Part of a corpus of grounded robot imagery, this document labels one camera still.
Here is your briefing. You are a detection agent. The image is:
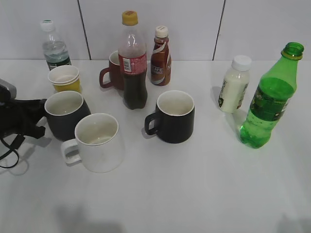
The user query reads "brown coffee drink bottle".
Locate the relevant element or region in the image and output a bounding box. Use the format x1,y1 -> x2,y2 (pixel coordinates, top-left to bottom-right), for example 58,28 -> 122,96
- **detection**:
150,25 -> 172,86

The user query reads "yellow paper cup stack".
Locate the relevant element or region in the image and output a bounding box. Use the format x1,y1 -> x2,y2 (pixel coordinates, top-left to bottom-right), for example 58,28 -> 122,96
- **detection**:
48,65 -> 82,93

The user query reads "green sprite bottle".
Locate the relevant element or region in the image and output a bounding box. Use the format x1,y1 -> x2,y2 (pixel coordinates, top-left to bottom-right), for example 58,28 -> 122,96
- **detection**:
240,42 -> 304,149

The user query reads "white mug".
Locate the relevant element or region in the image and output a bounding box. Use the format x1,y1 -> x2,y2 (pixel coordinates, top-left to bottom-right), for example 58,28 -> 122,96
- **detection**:
60,113 -> 125,173

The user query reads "cola bottle yellow cap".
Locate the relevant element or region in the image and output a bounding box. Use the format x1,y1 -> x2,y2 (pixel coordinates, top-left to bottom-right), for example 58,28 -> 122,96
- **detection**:
118,10 -> 148,110

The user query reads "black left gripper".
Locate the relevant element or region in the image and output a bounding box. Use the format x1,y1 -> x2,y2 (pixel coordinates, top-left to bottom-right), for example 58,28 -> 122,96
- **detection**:
0,99 -> 46,139

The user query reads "black mug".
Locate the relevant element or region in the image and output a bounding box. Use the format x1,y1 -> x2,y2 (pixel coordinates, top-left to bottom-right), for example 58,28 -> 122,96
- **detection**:
144,90 -> 195,144

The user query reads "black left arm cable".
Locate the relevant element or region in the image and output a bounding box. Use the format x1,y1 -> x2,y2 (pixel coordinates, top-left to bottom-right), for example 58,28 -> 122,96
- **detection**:
0,116 -> 27,168

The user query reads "clear water bottle green label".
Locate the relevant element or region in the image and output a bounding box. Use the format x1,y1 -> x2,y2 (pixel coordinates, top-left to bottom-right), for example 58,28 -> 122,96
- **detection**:
40,19 -> 71,70

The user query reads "dark red mug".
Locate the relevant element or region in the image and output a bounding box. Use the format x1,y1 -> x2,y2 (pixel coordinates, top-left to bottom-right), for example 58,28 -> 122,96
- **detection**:
99,50 -> 124,91

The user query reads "gray mug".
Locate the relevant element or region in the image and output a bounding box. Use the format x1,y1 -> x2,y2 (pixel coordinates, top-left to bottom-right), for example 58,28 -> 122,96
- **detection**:
44,91 -> 91,141

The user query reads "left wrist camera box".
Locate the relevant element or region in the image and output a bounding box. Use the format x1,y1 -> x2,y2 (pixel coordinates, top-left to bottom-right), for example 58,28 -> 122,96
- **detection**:
0,79 -> 17,102

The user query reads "white milk bottle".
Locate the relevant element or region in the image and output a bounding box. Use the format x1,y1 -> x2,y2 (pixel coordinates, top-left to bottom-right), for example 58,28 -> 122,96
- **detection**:
218,55 -> 252,113

